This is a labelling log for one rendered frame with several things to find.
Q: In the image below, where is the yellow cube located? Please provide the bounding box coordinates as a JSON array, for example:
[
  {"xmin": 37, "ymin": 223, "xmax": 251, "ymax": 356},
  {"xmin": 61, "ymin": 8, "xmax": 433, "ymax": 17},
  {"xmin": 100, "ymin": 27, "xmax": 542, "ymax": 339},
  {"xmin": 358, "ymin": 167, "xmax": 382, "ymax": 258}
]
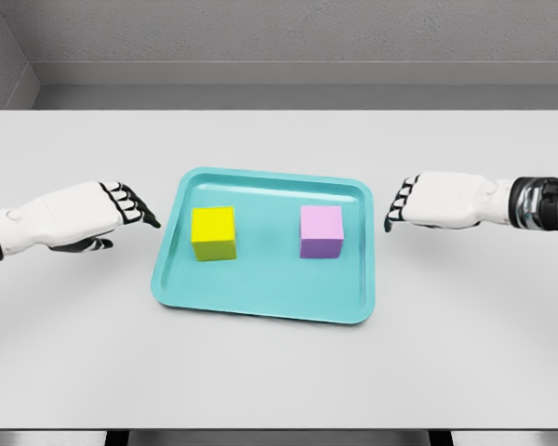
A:
[{"xmin": 191, "ymin": 205, "xmax": 238, "ymax": 263}]

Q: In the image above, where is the pink cube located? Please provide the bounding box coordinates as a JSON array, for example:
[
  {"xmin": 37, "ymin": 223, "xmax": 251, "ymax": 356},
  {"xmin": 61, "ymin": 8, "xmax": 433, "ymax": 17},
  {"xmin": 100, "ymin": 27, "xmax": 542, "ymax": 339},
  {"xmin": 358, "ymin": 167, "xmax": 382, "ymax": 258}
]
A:
[{"xmin": 299, "ymin": 204, "xmax": 345, "ymax": 260}]

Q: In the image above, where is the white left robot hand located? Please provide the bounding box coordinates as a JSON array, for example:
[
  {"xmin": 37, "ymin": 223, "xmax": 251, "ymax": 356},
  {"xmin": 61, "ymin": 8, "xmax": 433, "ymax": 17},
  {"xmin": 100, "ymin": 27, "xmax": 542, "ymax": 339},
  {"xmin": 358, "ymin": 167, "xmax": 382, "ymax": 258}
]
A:
[{"xmin": 35, "ymin": 180, "xmax": 162, "ymax": 254}]

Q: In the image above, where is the teal plastic tray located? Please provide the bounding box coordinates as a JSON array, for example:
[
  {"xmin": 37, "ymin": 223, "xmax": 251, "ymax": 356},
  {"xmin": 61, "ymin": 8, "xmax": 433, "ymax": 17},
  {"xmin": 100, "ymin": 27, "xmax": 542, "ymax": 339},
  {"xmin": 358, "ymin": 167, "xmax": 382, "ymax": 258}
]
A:
[{"xmin": 148, "ymin": 166, "xmax": 376, "ymax": 326}]

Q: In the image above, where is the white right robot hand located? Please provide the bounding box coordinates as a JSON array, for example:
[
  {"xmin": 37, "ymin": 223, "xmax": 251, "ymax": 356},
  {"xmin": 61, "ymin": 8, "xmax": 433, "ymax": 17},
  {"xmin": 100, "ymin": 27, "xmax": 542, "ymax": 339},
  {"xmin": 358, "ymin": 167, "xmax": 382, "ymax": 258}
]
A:
[{"xmin": 383, "ymin": 170, "xmax": 485, "ymax": 234}]

